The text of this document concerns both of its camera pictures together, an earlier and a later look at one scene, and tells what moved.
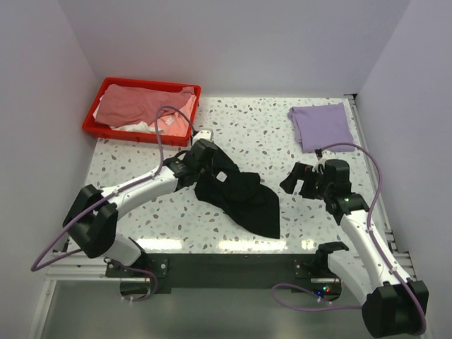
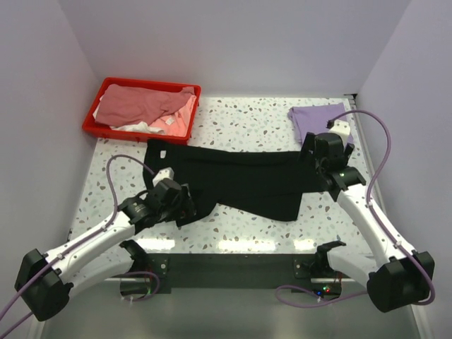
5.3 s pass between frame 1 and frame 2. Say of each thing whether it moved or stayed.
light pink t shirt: stayed
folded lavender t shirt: stayed
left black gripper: moved
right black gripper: moved
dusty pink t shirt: stayed
